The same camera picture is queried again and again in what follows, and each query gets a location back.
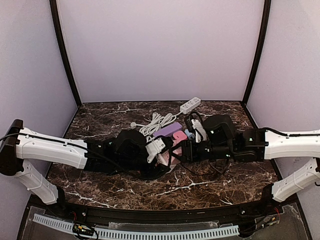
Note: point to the purple power strip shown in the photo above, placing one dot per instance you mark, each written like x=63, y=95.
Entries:
x=168, y=130

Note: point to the black frame left post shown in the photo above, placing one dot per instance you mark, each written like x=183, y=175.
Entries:
x=63, y=52

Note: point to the light blue charger plug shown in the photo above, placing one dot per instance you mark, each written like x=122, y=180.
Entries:
x=189, y=134

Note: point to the small circuit board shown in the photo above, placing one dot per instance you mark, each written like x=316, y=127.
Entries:
x=82, y=230

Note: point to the pink charger plug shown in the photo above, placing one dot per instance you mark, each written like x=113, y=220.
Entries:
x=180, y=136

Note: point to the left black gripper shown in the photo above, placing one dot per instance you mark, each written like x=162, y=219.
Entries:
x=162, y=167

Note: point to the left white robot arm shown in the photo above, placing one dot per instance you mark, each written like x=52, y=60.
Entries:
x=20, y=145

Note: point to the white power strip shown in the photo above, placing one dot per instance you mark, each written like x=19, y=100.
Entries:
x=190, y=105

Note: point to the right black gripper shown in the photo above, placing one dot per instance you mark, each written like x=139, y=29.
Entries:
x=185, y=153

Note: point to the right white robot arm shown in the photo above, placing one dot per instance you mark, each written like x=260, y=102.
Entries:
x=257, y=145

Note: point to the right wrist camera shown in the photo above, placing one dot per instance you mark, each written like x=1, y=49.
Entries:
x=218, y=128

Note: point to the white slotted cable duct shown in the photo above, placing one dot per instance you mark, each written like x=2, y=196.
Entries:
x=122, y=231

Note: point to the black frame right post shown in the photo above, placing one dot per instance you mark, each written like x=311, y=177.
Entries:
x=258, y=51

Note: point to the pink white cube adapter cluster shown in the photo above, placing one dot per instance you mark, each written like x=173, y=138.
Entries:
x=166, y=154

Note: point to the black frame post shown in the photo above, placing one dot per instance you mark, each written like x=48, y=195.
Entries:
x=63, y=52
x=258, y=51

